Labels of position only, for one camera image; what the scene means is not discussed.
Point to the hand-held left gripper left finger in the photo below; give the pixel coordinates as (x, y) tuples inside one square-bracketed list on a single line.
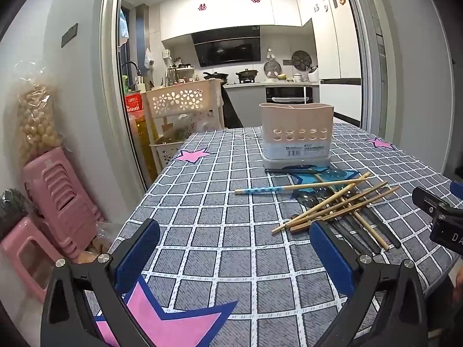
[(139, 249)]

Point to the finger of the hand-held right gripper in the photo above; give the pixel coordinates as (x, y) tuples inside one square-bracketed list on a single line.
[(428, 200), (457, 189)]

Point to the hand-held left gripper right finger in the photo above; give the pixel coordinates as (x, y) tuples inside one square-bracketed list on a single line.
[(331, 260)]

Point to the blue patterned chopstick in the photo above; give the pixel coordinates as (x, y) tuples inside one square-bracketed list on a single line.
[(260, 189)]

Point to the beige plastic utensil holder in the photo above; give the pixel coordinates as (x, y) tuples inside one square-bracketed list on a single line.
[(296, 126)]

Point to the clear plastic bag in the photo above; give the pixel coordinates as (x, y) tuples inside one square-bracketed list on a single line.
[(97, 242)]

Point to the grey checked star tablecloth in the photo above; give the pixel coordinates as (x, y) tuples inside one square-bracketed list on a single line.
[(217, 242)]

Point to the stack of pink plastic stools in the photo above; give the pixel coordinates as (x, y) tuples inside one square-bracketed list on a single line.
[(61, 195)]

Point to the yellow oil bottle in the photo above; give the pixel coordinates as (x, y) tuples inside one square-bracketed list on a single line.
[(143, 133)]

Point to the small pink plastic stool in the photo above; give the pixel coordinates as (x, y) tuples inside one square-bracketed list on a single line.
[(21, 245)]

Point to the black plastic bag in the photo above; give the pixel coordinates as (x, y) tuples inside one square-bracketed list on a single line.
[(14, 209)]

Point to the red plastic basket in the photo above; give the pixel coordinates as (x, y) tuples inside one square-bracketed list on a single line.
[(133, 104)]

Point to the beige flower-cutout basket trolley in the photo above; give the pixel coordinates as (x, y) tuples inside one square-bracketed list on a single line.
[(177, 101)]

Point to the clear bag of beans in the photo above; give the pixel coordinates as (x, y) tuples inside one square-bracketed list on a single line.
[(36, 123)]

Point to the black built-in oven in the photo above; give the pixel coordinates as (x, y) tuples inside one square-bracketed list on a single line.
[(289, 92)]

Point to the countertop spice rack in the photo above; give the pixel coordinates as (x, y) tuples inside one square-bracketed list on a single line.
[(181, 74)]

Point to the white fridge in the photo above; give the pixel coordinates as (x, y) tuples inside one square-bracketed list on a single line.
[(336, 43)]

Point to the black kitchen faucet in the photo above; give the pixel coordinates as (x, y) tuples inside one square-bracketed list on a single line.
[(131, 65)]

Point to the black wok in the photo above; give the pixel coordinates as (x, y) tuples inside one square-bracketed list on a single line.
[(216, 76)]

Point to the hanging plastic bag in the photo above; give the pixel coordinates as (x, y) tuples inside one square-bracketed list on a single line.
[(149, 58)]

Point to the dark cooking pot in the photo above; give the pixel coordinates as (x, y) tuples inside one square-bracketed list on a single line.
[(247, 74)]

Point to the black range hood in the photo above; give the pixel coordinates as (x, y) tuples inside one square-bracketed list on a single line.
[(228, 48)]

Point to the round dark wall rack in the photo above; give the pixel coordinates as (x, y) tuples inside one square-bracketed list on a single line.
[(301, 60)]

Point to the round grey wall rack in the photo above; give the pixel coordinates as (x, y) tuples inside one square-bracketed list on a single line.
[(271, 68)]

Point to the dark wall switch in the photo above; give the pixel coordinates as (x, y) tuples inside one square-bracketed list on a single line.
[(69, 35)]

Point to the white wall cabinets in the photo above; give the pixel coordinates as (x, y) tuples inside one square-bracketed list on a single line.
[(231, 11)]

